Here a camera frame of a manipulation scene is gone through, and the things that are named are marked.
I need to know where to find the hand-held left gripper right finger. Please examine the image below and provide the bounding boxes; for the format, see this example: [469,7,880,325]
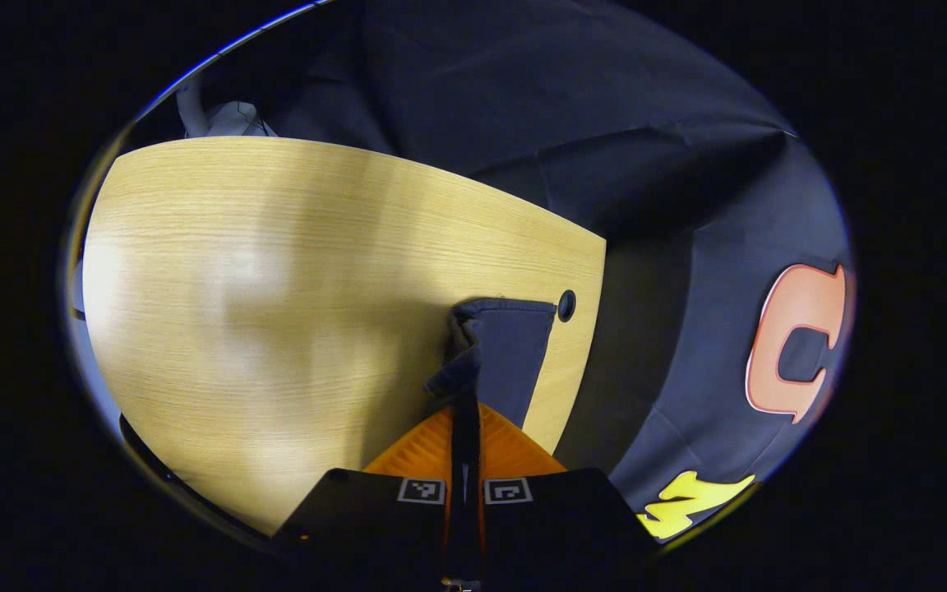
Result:
[467,403,657,586]

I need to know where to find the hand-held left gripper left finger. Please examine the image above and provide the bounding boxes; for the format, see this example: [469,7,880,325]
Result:
[275,405,468,586]

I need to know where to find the dark grey jeans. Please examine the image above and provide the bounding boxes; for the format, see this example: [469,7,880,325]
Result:
[424,298,557,461]

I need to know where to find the white crumpled cloth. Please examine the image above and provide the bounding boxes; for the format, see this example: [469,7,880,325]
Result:
[175,78,277,139]

